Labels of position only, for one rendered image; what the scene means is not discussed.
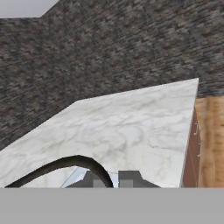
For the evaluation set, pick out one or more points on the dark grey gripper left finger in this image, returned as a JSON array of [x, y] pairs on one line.
[[87, 180]]

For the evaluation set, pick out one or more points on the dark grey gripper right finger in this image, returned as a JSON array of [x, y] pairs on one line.
[[129, 178]]

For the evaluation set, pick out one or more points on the black curved tap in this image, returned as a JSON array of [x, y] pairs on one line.
[[76, 159]]

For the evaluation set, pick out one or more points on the brown base cupboard run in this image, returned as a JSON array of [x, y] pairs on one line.
[[191, 157]]

